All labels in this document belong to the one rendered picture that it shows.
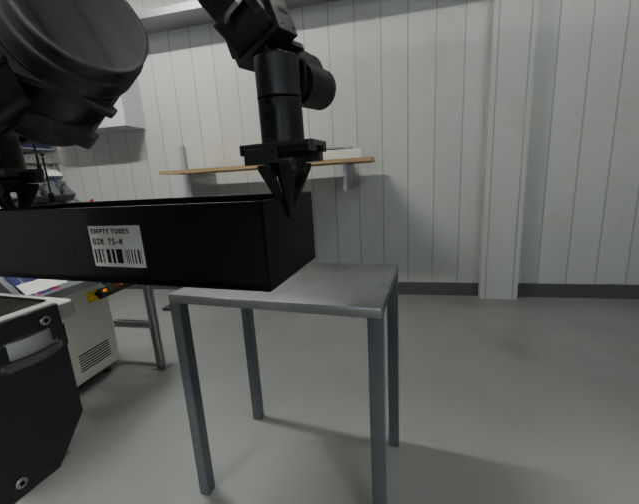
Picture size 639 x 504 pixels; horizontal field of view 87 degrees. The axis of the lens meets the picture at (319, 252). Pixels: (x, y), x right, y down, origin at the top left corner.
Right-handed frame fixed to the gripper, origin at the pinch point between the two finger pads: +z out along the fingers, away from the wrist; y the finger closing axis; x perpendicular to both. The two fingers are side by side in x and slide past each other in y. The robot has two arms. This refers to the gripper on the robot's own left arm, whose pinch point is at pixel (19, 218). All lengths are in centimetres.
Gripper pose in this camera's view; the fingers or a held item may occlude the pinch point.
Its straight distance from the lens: 87.3
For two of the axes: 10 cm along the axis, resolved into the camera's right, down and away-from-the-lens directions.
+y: -9.5, -0.2, 3.1
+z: 0.5, 9.7, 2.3
